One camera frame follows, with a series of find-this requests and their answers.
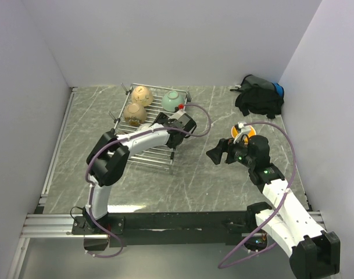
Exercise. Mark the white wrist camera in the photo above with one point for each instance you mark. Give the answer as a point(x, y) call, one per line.
point(179, 111)
point(240, 129)

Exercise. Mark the black cloth bundle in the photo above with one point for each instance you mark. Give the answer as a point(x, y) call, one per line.
point(259, 96)

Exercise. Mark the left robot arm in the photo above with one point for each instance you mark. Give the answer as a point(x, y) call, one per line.
point(108, 159)

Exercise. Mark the beige bowl with brown marks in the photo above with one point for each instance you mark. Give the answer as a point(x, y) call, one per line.
point(142, 95)

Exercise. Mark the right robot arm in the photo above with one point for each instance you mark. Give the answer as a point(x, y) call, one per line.
point(313, 252)

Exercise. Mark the yellow bowl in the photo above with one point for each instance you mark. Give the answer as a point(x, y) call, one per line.
point(251, 134)

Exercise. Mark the tan bowl with floral band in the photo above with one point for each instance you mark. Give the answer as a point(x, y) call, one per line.
point(135, 114)

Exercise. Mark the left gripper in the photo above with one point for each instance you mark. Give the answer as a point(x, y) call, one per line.
point(161, 116)

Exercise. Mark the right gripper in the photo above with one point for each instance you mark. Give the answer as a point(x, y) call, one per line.
point(224, 146)

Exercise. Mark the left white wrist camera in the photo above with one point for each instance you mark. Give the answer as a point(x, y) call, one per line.
point(179, 111)

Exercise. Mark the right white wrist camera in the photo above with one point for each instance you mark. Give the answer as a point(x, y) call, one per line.
point(240, 129)

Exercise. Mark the pale green celadon bowl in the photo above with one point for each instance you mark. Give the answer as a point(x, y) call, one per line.
point(171, 100)

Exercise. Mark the black base bar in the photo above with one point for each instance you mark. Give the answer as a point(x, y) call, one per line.
point(165, 228)

